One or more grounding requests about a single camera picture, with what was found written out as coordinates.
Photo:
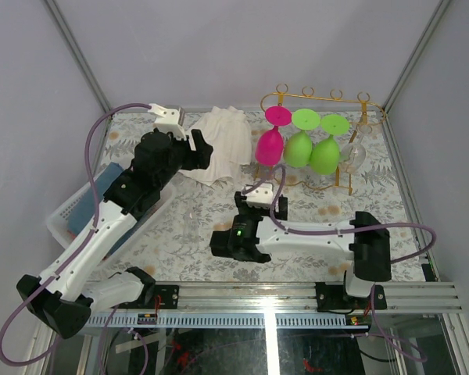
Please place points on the magenta plastic wine glass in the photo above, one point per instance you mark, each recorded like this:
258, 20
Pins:
270, 146

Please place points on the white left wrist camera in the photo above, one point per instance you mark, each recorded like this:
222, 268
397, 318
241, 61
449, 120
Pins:
169, 120

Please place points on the clear wine glass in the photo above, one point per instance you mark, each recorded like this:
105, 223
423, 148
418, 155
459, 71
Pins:
354, 153

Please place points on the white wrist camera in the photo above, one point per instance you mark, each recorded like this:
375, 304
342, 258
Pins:
260, 197
169, 120

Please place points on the white pleated cloth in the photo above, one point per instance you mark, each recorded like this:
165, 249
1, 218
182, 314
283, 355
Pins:
228, 132

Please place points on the aluminium front rail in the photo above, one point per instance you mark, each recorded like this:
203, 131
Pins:
292, 305

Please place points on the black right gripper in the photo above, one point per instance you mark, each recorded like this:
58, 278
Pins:
245, 208

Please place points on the white plastic basket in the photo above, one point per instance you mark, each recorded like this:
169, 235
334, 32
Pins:
57, 222

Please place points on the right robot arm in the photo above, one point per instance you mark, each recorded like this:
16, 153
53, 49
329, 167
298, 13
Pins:
261, 229

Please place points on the green plastic wine glass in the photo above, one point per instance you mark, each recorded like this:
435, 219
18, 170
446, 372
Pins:
326, 154
299, 146

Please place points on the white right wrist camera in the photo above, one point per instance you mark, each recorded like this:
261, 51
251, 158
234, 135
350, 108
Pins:
260, 197

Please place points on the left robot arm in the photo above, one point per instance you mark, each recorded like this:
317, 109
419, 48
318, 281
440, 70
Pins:
61, 296

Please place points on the blue folded towel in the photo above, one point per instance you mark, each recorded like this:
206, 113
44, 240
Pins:
84, 210

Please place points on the gold wire wine glass rack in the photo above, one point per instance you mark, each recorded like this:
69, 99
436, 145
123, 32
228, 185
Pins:
369, 112

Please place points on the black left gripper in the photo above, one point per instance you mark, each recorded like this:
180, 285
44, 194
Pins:
196, 159

